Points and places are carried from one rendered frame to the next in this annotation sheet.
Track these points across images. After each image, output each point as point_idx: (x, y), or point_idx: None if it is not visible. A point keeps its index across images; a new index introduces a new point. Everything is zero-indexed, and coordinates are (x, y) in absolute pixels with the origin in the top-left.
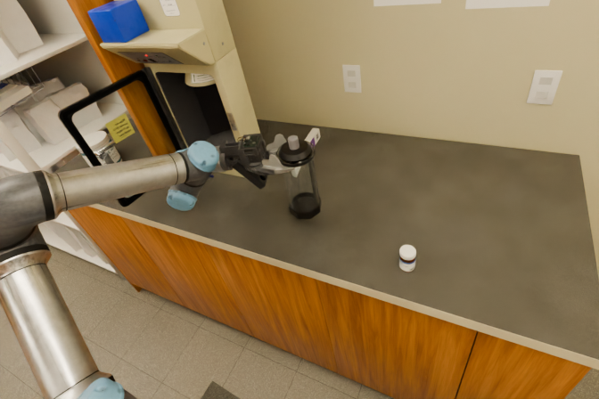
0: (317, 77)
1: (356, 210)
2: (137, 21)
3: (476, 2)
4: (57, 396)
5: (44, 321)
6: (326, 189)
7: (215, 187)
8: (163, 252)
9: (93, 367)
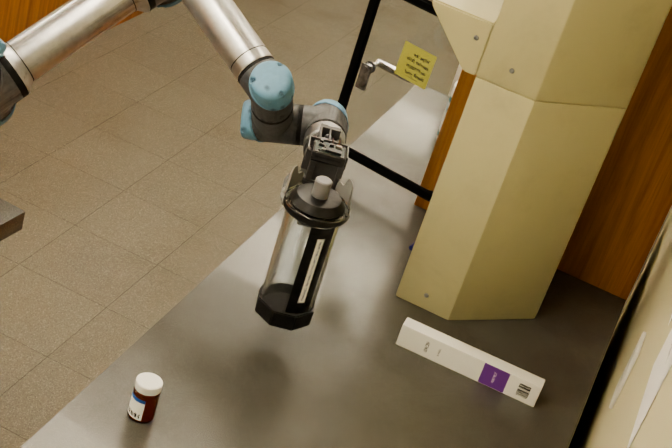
0: (644, 327)
1: (284, 397)
2: None
3: (655, 364)
4: (7, 43)
5: (71, 12)
6: (352, 375)
7: (380, 249)
8: None
9: (32, 65)
